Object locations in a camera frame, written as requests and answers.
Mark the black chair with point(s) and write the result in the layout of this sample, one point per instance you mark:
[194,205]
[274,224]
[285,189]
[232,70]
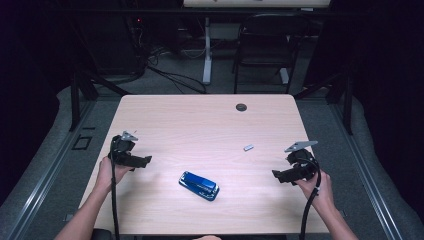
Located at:
[266,40]

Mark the black metal stand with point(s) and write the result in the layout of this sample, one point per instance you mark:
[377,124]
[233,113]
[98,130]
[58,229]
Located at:
[346,100]
[75,100]

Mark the blue stapler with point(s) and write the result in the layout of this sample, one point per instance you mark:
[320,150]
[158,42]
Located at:
[199,186]

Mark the white desk leg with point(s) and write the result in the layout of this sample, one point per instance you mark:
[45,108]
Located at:
[207,56]
[284,76]

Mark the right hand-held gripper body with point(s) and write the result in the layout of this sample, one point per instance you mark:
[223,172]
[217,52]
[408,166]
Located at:
[301,161]

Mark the aluminium floor rail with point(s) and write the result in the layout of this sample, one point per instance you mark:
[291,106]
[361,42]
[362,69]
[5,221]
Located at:
[366,173]
[43,180]

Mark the black computer tower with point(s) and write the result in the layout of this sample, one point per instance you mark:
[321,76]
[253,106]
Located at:
[136,36]

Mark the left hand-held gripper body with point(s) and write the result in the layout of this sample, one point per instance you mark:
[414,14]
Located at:
[120,146]

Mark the person's right hand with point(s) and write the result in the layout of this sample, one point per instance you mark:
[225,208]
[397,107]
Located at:
[318,193]

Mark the grey tape strip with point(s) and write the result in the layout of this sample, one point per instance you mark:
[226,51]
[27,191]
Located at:
[68,217]
[343,213]

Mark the person's knee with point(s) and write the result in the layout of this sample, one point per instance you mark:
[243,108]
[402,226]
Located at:
[207,237]

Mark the black table grommet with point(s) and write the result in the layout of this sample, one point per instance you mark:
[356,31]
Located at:
[241,107]

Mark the person's left hand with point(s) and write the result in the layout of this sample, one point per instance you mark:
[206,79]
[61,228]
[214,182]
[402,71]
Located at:
[107,175]

